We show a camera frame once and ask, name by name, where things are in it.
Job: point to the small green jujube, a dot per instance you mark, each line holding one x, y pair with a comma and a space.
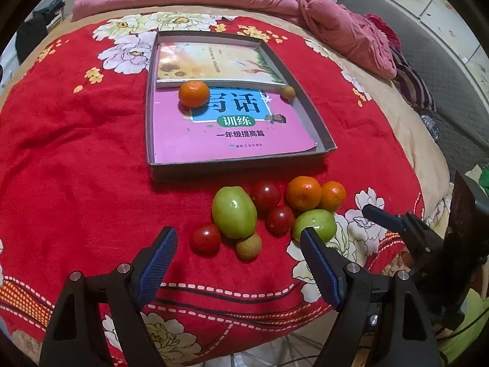
319, 221

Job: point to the grey cardboard box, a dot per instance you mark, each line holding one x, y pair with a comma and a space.
323, 137

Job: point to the striped cloth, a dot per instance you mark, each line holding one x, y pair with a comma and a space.
414, 80

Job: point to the silver crumpled wrapper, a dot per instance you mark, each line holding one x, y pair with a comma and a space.
428, 123

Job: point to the grey padded headboard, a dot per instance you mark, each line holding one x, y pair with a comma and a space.
439, 53

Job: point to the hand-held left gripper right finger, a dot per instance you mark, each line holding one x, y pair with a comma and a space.
321, 267

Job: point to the pink duvet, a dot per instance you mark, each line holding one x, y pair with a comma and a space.
305, 7

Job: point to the pink cover book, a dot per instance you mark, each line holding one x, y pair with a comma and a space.
179, 137

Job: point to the green cloth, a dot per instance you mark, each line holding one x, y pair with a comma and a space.
464, 336

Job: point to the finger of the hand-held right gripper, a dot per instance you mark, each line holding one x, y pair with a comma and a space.
382, 217

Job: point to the red cherry tomato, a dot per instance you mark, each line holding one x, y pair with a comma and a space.
205, 238
280, 220
266, 195

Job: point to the sunflower cover book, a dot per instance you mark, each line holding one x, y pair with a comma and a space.
214, 61

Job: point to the brown longan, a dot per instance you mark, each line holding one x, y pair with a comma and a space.
287, 92
248, 246

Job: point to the painted wardrobe door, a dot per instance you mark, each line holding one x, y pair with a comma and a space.
439, 0

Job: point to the beige bed sheet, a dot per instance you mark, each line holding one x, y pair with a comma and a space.
401, 130

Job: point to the red floral blanket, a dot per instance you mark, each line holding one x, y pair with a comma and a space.
76, 160

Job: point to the red crumpled cloth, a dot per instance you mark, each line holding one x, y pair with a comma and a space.
380, 26

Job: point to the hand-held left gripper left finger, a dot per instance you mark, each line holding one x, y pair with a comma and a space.
158, 263

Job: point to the large green jujube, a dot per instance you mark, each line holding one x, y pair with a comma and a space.
233, 212

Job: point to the mandarin orange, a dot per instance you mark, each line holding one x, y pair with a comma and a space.
303, 193
334, 195
194, 93

